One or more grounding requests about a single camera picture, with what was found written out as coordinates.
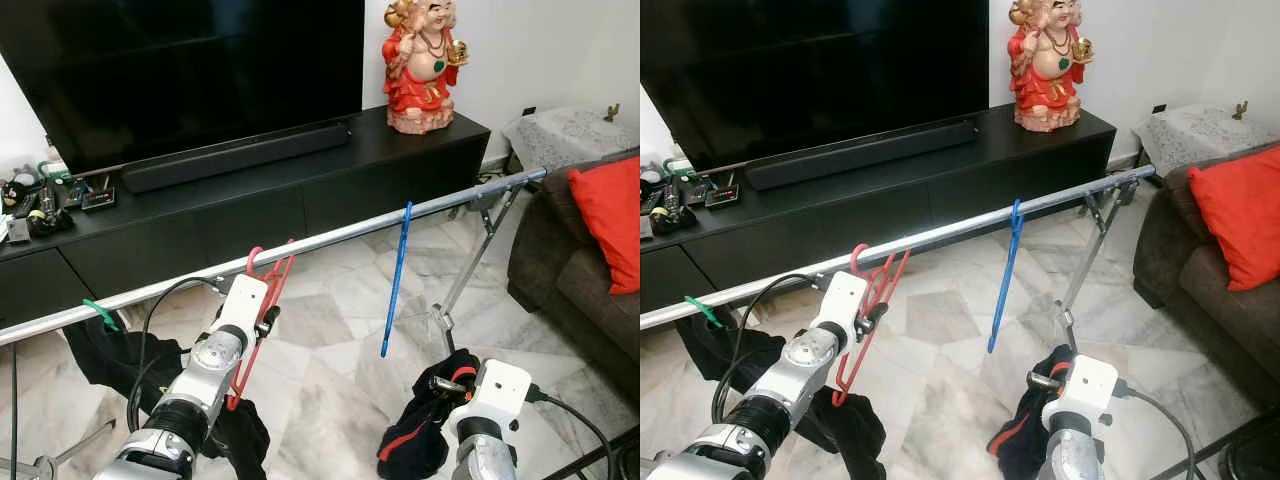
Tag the black shirt with green print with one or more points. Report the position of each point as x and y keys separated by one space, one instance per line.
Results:
x=730 y=355
x=120 y=360

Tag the blue plastic hanger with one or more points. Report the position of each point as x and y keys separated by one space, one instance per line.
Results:
x=1003 y=275
x=396 y=280

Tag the brown fabric sofa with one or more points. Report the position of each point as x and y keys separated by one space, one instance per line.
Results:
x=1200 y=320
x=570 y=320

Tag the red laughing Buddha statue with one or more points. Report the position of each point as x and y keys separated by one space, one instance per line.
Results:
x=420 y=80
x=1045 y=80

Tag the small brass bird figurine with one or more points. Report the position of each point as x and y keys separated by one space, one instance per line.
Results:
x=611 y=112
x=1240 y=109

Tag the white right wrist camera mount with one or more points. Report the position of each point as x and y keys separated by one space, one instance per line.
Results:
x=1085 y=385
x=495 y=390

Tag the red cushion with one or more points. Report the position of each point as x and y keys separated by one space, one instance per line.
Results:
x=1240 y=215
x=610 y=220

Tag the red plastic hanger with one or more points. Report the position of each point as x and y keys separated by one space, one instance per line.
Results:
x=872 y=320
x=262 y=330

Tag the black tape dispenser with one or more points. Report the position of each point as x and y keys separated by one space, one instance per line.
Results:
x=670 y=219
x=48 y=222

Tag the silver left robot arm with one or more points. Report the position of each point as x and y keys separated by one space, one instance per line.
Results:
x=205 y=385
x=800 y=375

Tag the black soundbar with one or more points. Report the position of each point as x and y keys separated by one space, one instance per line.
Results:
x=860 y=155
x=235 y=158

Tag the green plastic hanger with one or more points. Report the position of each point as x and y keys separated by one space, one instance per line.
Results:
x=703 y=311
x=100 y=313

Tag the black flat television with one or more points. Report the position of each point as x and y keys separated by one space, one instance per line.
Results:
x=810 y=70
x=180 y=70

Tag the small green white device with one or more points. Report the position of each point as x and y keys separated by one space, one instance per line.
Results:
x=679 y=170
x=55 y=172

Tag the dark garment with red trim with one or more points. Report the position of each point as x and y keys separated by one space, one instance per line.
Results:
x=1020 y=430
x=420 y=430

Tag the black digital clock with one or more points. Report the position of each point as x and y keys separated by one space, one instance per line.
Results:
x=98 y=198
x=722 y=195

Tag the silver metal clothes rack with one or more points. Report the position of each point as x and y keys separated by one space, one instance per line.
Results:
x=330 y=236
x=950 y=234

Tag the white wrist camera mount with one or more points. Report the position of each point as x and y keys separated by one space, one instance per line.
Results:
x=1085 y=385
x=842 y=305
x=495 y=390
x=240 y=310

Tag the black television console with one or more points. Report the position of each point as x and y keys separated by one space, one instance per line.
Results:
x=330 y=190
x=960 y=185

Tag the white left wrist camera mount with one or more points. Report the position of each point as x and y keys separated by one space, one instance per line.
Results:
x=240 y=310
x=842 y=305

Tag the side table with lace cloth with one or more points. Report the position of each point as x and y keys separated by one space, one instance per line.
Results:
x=1195 y=132
x=565 y=135

